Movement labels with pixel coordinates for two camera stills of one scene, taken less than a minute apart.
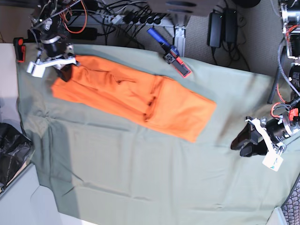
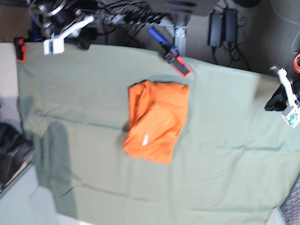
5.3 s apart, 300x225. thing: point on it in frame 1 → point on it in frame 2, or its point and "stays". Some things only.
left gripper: (67, 60) → (73, 30)
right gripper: (274, 132) → (277, 102)
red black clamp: (20, 49) stays
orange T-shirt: (135, 94) → (157, 115)
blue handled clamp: (171, 54) stays
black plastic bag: (15, 148) stays
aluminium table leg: (179, 39) stays
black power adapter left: (214, 34) stays
